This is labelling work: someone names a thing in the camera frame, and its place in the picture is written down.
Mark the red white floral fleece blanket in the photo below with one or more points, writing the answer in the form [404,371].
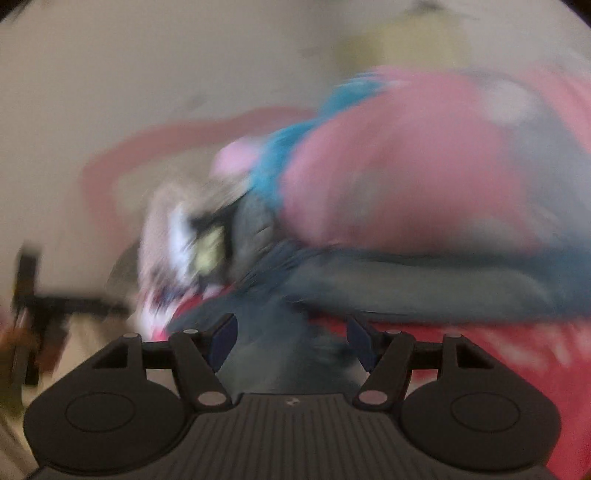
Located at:
[531,369]

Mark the light pink cloth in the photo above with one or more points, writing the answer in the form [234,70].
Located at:
[235,157]

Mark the teal printed blanket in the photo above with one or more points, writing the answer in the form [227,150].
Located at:
[277,157]

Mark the pink grey floral rolled duvet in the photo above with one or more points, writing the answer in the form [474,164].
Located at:
[406,161]

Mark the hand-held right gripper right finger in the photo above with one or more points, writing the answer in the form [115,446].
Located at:
[360,344]

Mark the pink white checked blanket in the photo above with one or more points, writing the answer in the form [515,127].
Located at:
[154,230]

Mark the grey sweatshirt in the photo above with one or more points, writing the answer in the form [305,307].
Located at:
[254,226]

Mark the blue fleece pants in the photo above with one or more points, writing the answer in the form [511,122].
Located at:
[438,281]

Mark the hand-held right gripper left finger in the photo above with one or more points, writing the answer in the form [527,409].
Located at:
[224,339]

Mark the blue denim jeans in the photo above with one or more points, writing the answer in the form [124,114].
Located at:
[277,350]

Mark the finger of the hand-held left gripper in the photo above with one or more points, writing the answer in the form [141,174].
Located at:
[87,307]

